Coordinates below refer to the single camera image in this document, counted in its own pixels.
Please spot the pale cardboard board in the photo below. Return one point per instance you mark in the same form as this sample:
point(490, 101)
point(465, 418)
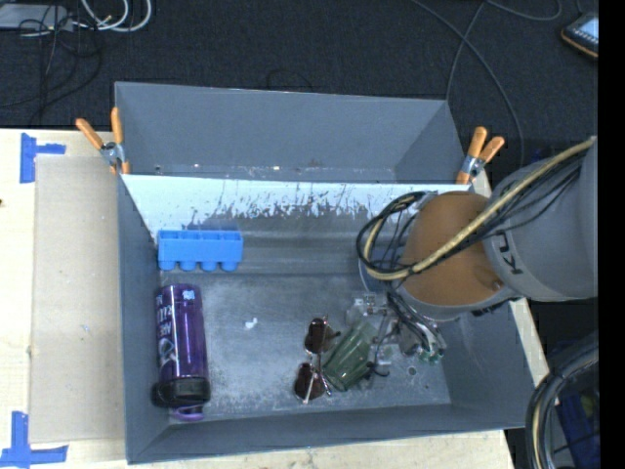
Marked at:
point(73, 286)

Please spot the blue toy building block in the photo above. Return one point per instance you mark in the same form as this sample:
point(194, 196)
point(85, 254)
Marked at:
point(200, 248)

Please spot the green clear glass cup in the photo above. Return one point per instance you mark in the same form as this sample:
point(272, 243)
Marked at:
point(349, 357)

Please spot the brown-lens sunglasses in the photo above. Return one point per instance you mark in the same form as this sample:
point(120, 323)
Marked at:
point(312, 359)

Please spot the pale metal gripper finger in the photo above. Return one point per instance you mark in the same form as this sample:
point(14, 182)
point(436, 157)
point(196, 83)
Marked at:
point(367, 305)
point(384, 354)

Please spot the purple bottle with black cap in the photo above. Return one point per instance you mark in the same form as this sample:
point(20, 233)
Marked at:
point(181, 340)

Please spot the grey metal bin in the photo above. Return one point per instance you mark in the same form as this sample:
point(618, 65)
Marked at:
point(273, 306)

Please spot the small white scrap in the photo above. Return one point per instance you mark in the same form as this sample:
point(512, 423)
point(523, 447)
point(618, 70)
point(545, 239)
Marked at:
point(250, 324)

